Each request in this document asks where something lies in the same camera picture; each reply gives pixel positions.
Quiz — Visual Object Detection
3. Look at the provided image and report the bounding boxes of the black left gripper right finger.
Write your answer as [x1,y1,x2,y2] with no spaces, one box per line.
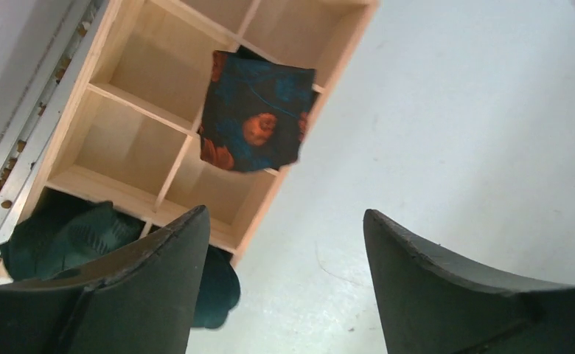
[363,209,575,353]

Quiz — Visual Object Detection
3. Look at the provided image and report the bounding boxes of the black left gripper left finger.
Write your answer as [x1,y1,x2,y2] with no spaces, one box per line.
[0,206,210,353]

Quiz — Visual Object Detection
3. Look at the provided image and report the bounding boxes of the black orange-flower tie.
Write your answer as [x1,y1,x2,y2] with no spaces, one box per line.
[198,50,316,173]

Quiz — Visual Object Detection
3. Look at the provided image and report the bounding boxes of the rolled dark green tie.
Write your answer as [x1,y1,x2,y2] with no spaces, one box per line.
[192,246,241,330]

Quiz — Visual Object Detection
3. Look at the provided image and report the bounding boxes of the aluminium frame rail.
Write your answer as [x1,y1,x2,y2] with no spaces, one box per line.
[0,0,110,287]

